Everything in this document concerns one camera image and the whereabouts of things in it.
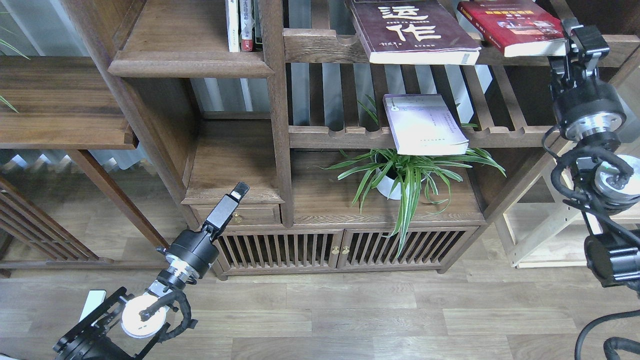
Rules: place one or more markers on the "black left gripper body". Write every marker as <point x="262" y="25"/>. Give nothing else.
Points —
<point x="219" y="217"/>

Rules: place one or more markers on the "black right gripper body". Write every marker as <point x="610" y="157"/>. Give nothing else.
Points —
<point x="581" y="59"/>

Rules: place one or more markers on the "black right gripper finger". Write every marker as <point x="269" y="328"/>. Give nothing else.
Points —
<point x="569" y="27"/>

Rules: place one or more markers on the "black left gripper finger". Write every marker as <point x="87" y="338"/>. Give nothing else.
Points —
<point x="239" y="191"/>

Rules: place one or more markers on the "red book with photos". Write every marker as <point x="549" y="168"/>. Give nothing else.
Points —
<point x="516" y="27"/>

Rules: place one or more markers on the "maroon book with white characters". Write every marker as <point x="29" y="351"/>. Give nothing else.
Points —
<point x="412" y="32"/>

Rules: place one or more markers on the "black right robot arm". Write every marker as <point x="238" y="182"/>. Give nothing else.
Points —
<point x="594" y="179"/>

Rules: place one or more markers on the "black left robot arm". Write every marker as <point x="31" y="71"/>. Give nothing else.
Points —
<point x="163" y="312"/>

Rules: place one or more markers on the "brass drawer knob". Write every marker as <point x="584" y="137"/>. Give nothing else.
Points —
<point x="237" y="218"/>

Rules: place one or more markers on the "dark wooden bookshelf cabinet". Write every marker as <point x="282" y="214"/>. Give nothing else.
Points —
<point x="210" y="118"/>

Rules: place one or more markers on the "white table leg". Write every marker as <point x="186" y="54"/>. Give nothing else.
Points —
<point x="94" y="299"/>

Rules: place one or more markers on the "dark upright book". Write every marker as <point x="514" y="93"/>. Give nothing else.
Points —
<point x="257" y="30"/>

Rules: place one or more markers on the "white plant pot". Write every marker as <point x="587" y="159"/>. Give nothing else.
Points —
<point x="398" y="176"/>

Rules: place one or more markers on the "spider plant green leaves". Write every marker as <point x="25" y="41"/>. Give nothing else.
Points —
<point x="437" y="168"/>

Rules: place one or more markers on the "pale lavender book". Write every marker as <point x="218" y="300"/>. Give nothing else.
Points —
<point x="422" y="125"/>

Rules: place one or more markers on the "red and white upright book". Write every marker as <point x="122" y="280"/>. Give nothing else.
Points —
<point x="247" y="24"/>

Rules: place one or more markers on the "dark slatted wooden rack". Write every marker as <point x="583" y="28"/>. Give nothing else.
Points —
<point x="24" y="221"/>

